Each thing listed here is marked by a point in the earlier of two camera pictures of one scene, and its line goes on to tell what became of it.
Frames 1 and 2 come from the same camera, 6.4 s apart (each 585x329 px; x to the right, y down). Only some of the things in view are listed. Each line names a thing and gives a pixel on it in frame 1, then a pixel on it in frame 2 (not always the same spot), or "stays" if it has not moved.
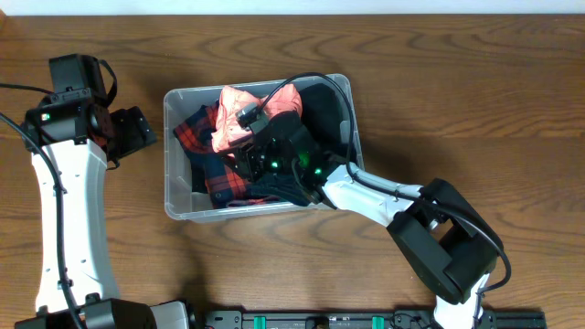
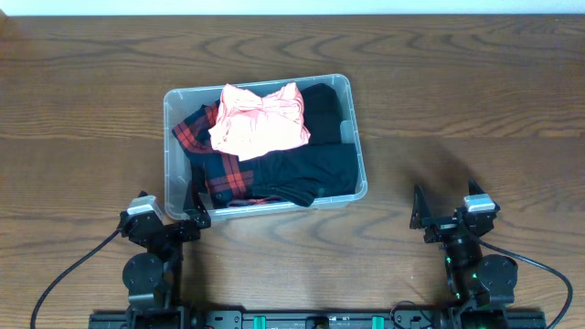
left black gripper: x=133 y=127 to x=197 y=222
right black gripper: x=249 y=156 to x=422 y=218
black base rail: x=236 y=318 stays
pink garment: x=228 y=129 stays
